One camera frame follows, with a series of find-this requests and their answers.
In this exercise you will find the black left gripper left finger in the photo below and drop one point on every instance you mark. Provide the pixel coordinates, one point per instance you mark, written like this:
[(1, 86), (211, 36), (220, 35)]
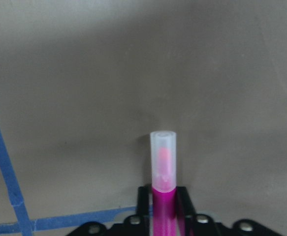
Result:
[(143, 207)]

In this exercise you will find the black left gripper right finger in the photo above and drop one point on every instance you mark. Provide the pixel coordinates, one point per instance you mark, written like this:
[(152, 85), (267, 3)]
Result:
[(185, 212)]

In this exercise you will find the pink marker pen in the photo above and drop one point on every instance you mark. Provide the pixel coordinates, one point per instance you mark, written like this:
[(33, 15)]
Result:
[(163, 163)]

